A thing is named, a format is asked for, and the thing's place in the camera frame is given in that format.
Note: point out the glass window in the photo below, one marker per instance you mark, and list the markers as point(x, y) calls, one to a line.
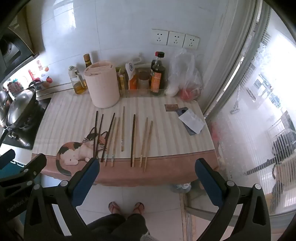
point(254, 115)

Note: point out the blue card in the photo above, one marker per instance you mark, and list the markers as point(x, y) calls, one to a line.
point(180, 112)

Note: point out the fruit wall sticker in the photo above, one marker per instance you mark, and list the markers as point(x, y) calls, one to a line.
point(49, 80)

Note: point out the clear plastic bag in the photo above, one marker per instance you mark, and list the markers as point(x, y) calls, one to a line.
point(185, 71)

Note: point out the banded light wooden chopstick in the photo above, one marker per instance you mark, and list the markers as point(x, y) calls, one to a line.
point(115, 148)
point(112, 141)

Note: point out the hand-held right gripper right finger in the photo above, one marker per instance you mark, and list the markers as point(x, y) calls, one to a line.
point(208, 180)

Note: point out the red white wall sticker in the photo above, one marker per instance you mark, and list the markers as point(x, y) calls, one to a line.
point(38, 65)

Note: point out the jar with brown contents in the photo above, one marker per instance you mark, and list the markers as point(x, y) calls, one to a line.
point(143, 81)

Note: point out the patterned light wooden chopstick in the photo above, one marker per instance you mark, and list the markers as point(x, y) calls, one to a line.
point(123, 127)

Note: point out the person's right sandal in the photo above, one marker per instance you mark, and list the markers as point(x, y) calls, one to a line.
point(138, 206)

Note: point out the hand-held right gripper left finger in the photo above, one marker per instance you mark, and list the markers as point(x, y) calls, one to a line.
point(86, 180)

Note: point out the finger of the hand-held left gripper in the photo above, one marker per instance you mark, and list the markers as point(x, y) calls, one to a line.
point(7, 158)
point(34, 165)

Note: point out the white paper slip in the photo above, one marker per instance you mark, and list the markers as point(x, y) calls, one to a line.
point(192, 121)

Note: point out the black gas stove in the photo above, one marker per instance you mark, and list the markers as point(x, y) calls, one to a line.
point(25, 129)

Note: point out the black range hood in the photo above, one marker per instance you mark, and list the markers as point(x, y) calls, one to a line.
point(11, 51)

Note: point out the brown card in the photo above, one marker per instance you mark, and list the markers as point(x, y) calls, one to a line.
point(171, 107)

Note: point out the pink cylindrical utensil holder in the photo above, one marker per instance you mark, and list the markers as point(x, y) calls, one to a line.
point(103, 88)

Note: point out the red capped soy sauce bottle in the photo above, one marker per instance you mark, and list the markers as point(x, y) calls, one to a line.
point(158, 76)

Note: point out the clear plastic organizer tray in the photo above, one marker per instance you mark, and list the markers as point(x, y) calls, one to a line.
point(143, 92)

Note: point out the orange packet with white label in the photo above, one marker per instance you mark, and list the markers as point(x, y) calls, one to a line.
point(132, 78)

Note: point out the steel wok on stove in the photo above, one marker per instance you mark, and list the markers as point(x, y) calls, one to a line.
point(20, 104)

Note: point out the dark wooden chopstick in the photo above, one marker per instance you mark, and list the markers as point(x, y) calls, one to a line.
point(133, 139)
point(108, 136)
point(100, 132)
point(95, 132)

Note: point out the person's legs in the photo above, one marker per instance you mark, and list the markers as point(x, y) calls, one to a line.
point(118, 227)

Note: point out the gold capped oil bottle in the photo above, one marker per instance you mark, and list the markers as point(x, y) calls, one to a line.
point(87, 60)

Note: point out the brown wall cabinet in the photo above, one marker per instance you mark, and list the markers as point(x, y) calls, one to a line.
point(25, 25)

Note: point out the glass oil dispenser bottle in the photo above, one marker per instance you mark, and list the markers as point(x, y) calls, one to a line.
point(78, 83)

